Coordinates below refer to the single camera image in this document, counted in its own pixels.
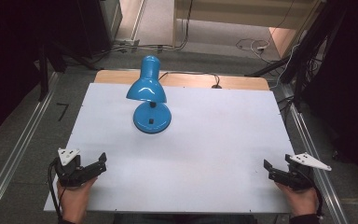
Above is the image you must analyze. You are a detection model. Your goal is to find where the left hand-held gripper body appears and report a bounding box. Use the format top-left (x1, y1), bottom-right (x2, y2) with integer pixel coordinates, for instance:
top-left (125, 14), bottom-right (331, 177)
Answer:
top-left (52, 147), bottom-right (90, 188)

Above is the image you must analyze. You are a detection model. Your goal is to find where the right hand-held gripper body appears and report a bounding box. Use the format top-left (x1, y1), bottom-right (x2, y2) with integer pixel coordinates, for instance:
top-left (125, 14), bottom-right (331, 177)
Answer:
top-left (284, 151), bottom-right (333, 191)

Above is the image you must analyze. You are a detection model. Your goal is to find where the blue desk lamp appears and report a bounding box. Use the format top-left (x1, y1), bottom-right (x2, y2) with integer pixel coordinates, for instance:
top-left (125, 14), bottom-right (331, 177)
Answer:
top-left (125, 55), bottom-right (172, 135)

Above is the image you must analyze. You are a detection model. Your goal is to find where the person's left hand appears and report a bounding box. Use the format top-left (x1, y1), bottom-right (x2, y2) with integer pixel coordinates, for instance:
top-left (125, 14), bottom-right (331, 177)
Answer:
top-left (56, 176), bottom-right (98, 224)

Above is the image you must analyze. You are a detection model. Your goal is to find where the person's right hand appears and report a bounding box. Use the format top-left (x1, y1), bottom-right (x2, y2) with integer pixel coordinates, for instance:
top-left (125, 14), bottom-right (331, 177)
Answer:
top-left (274, 181), bottom-right (320, 217)

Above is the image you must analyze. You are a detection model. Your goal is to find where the person's dark sleeve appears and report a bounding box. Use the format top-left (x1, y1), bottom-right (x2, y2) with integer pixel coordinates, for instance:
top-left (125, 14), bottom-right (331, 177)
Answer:
top-left (288, 213), bottom-right (322, 224)

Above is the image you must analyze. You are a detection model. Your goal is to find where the white table board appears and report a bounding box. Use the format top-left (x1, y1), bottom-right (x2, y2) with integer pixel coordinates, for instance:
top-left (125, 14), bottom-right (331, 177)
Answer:
top-left (43, 82), bottom-right (296, 215)

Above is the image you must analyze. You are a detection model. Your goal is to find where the dark curtain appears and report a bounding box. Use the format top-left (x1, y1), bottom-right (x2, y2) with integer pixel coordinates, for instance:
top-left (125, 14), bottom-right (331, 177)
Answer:
top-left (0, 0), bottom-right (82, 147)
top-left (301, 0), bottom-right (358, 181)

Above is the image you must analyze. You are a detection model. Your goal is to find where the black tripod stand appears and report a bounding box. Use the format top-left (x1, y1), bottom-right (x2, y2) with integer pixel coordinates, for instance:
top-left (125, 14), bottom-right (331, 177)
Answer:
top-left (244, 0), bottom-right (352, 110)

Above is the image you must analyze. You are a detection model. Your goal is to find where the dark cabinet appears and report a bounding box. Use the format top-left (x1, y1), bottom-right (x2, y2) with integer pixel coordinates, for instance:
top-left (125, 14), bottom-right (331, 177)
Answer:
top-left (76, 0), bottom-right (123, 59)

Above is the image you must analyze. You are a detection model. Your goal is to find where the light wooden furniture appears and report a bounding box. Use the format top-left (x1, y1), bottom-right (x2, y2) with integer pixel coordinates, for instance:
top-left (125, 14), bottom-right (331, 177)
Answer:
top-left (172, 0), bottom-right (325, 59)

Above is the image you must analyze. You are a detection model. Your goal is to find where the aluminium floor rail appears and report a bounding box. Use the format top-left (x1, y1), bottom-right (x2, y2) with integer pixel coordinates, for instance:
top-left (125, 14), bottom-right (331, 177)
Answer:
top-left (0, 72), bottom-right (61, 224)
top-left (280, 84), bottom-right (351, 224)

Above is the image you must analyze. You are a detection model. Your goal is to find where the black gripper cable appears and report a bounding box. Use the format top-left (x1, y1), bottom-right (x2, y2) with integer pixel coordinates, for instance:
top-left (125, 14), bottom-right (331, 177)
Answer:
top-left (47, 158), bottom-right (63, 220)
top-left (301, 171), bottom-right (324, 219)

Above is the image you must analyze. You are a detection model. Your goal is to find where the black lamp cable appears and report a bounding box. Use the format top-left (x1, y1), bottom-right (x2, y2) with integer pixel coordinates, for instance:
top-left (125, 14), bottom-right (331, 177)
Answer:
top-left (158, 71), bottom-right (223, 90)

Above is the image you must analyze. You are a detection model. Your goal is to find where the white floor cable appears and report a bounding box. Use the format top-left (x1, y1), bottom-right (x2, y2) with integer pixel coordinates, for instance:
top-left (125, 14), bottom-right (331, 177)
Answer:
top-left (235, 37), bottom-right (282, 64)

